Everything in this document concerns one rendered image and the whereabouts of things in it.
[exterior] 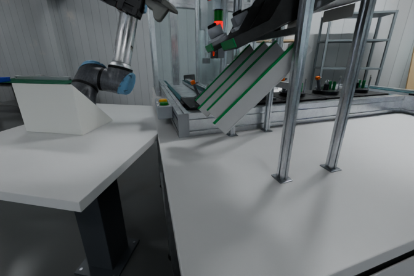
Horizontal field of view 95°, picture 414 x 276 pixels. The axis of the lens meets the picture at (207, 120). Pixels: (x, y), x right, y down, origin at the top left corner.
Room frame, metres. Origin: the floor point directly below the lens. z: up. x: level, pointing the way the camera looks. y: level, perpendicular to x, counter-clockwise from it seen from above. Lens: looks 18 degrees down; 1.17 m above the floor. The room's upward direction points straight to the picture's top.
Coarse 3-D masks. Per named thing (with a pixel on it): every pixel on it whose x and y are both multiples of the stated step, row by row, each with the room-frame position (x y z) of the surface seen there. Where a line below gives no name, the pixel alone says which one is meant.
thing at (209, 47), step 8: (256, 0) 0.60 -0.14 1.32; (264, 0) 0.61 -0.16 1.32; (248, 8) 0.73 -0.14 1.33; (256, 8) 0.60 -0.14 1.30; (248, 16) 0.60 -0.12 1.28; (256, 16) 0.60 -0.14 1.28; (248, 24) 0.60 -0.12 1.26; (240, 32) 0.60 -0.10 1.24; (224, 40) 0.59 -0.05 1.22; (208, 48) 0.65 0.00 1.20; (216, 48) 0.59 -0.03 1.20
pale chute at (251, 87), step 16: (272, 48) 0.58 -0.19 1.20; (288, 48) 0.46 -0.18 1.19; (256, 64) 0.58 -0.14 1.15; (272, 64) 0.45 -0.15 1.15; (288, 64) 0.46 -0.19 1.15; (240, 80) 0.57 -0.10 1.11; (256, 80) 0.45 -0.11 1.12; (272, 80) 0.45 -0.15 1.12; (224, 96) 0.57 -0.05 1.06; (240, 96) 0.44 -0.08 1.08; (256, 96) 0.45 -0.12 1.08; (224, 112) 0.44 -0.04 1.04; (240, 112) 0.44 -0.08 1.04; (224, 128) 0.44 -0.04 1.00
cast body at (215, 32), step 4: (212, 24) 0.65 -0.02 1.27; (220, 24) 0.64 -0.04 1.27; (208, 28) 0.66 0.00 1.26; (212, 28) 0.65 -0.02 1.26; (216, 28) 0.65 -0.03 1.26; (220, 28) 0.64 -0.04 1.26; (208, 32) 0.65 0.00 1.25; (212, 32) 0.65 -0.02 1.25; (216, 32) 0.65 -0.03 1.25; (220, 32) 0.65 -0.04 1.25; (212, 36) 0.65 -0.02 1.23; (216, 36) 0.65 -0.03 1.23; (220, 36) 0.65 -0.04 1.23; (212, 40) 0.65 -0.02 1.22; (216, 40) 0.65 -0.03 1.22
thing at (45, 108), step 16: (16, 96) 0.79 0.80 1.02; (32, 96) 0.78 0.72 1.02; (48, 96) 0.76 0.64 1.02; (64, 96) 0.75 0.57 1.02; (80, 96) 0.77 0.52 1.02; (32, 112) 0.78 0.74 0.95; (48, 112) 0.77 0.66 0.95; (64, 112) 0.75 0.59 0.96; (80, 112) 0.76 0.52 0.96; (96, 112) 0.84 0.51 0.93; (32, 128) 0.78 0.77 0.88; (48, 128) 0.77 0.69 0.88; (64, 128) 0.76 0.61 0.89; (80, 128) 0.74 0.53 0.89; (96, 128) 0.82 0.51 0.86
